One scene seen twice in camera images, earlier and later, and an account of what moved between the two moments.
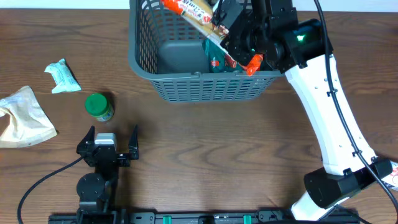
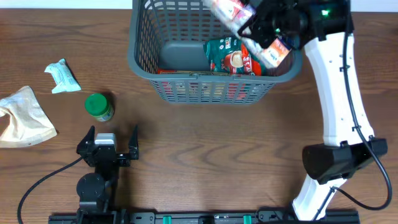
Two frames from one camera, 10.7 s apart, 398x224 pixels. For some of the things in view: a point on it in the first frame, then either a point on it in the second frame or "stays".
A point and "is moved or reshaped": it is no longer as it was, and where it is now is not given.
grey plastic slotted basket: (167, 48) stays
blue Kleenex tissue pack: (391, 180) is moved or reshaped
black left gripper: (85, 148) stays
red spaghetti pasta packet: (198, 15) -> (194, 91)
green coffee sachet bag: (217, 60) stays
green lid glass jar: (99, 106) stays
